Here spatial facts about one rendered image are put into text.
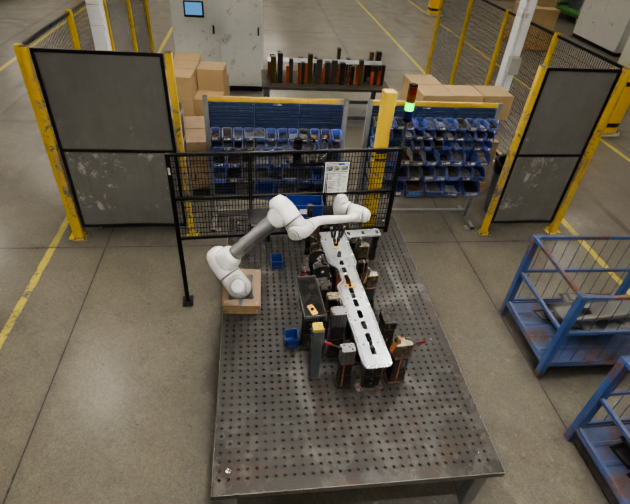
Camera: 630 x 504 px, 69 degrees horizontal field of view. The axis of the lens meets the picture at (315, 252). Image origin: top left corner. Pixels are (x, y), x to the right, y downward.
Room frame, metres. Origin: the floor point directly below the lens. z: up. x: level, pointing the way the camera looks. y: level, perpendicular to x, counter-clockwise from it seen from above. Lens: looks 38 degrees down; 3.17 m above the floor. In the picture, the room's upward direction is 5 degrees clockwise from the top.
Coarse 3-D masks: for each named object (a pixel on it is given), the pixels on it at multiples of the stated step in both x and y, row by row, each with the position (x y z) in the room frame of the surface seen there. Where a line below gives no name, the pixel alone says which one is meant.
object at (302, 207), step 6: (288, 198) 3.32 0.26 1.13; (294, 198) 3.33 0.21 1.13; (300, 198) 3.34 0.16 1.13; (306, 198) 3.34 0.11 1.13; (312, 198) 3.35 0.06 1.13; (318, 198) 3.36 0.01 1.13; (294, 204) 3.33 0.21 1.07; (300, 204) 3.34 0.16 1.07; (306, 204) 3.34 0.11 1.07; (318, 204) 3.36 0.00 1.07; (300, 210) 3.18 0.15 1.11; (306, 210) 3.18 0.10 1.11; (318, 210) 3.20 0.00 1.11; (306, 216) 3.19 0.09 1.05; (312, 216) 3.19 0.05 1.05
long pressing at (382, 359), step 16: (336, 240) 2.96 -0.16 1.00; (336, 256) 2.75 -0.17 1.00; (352, 256) 2.77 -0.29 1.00; (352, 272) 2.58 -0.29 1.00; (352, 304) 2.25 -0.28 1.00; (368, 304) 2.26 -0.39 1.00; (352, 320) 2.10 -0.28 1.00; (368, 320) 2.11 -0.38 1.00; (368, 352) 1.84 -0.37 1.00; (384, 352) 1.85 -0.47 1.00; (368, 368) 1.73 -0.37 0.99
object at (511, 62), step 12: (528, 0) 6.80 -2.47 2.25; (528, 12) 6.81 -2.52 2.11; (516, 24) 6.86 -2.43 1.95; (528, 24) 6.82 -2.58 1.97; (516, 36) 6.80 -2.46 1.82; (516, 48) 6.81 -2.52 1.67; (504, 60) 6.89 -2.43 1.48; (516, 60) 6.72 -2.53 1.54; (504, 72) 6.80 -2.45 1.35; (516, 72) 6.73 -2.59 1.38; (504, 84) 6.81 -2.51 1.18
